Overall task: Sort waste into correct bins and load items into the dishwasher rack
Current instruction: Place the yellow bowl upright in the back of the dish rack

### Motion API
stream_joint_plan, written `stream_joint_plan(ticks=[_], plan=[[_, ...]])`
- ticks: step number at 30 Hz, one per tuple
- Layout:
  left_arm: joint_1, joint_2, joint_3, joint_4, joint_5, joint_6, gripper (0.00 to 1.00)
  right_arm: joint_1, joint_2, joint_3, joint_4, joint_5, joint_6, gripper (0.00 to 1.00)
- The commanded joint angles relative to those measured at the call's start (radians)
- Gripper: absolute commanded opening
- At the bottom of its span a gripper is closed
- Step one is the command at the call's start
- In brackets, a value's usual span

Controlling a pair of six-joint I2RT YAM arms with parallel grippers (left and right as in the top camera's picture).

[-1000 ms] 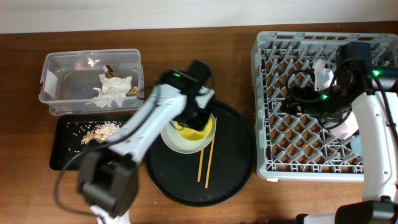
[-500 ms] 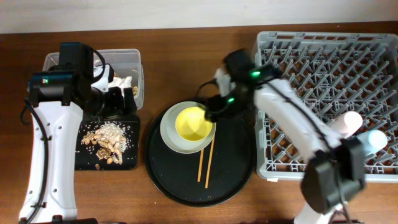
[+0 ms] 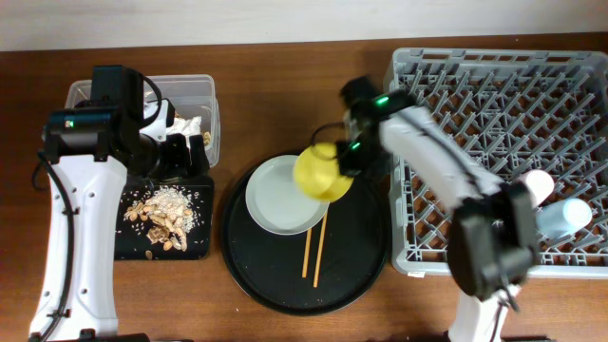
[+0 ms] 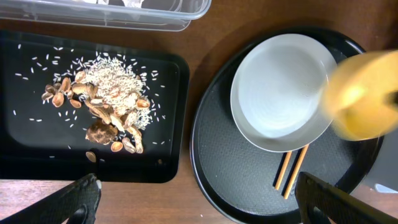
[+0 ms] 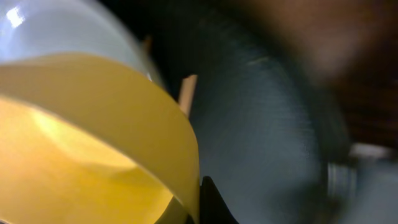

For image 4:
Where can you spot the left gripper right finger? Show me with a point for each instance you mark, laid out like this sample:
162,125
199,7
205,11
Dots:
320,202

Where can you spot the round black serving tray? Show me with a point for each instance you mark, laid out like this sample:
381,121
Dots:
238,178

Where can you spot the grey plate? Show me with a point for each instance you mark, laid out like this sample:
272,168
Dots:
276,92

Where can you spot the black rectangular tray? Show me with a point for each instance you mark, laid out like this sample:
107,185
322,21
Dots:
156,167

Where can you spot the clear plastic waste bin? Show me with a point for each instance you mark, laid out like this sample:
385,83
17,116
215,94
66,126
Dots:
164,15

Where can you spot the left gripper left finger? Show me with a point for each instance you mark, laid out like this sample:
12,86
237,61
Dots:
75,203

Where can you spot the peanut shells and rice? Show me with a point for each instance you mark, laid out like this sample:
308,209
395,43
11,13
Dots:
71,104

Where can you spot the wooden chopstick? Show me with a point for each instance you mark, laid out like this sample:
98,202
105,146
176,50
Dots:
282,170
295,171

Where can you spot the yellow bowl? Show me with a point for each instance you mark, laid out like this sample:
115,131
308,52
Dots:
361,96

